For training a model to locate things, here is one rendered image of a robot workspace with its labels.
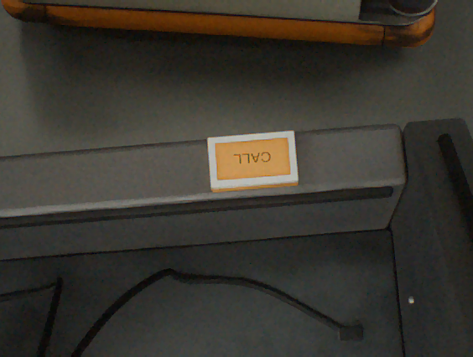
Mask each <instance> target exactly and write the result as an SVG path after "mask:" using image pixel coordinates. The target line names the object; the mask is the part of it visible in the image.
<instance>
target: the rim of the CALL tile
mask: <svg viewBox="0 0 473 357"><path fill-rule="evenodd" d="M283 137H287V138H288V155H289V164H290V174H289V175H278V176H267V177H256V178H246V179H235V180H224V181H218V177H216V153H215V144H218V143H229V142H250V140H261V139H272V138H283ZM208 148H209V161H210V174H211V188H212V189H224V188H235V187H247V186H258V185H269V184H289V183H297V182H298V181H299V177H298V169H297V158H296V148H295V138H294V132H272V133H261V134H250V135H239V136H228V137H209V138H208Z"/></svg>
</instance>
